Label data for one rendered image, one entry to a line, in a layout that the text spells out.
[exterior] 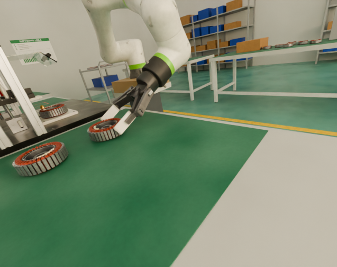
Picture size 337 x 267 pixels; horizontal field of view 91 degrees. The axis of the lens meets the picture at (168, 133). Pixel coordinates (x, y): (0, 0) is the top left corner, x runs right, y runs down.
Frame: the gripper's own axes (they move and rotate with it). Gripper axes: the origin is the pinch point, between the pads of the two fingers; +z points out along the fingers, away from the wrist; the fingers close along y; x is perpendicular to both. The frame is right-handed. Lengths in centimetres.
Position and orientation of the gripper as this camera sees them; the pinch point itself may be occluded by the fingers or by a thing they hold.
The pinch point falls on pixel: (111, 123)
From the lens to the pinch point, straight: 56.9
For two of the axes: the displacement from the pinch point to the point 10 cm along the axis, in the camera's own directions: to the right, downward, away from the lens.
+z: -6.0, 7.7, -2.0
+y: -5.9, -2.6, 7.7
